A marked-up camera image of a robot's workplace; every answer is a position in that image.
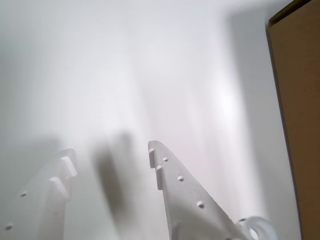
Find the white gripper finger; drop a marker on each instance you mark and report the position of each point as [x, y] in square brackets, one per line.
[187, 205]
[37, 205]

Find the brown cardboard box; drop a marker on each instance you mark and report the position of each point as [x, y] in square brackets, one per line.
[300, 100]

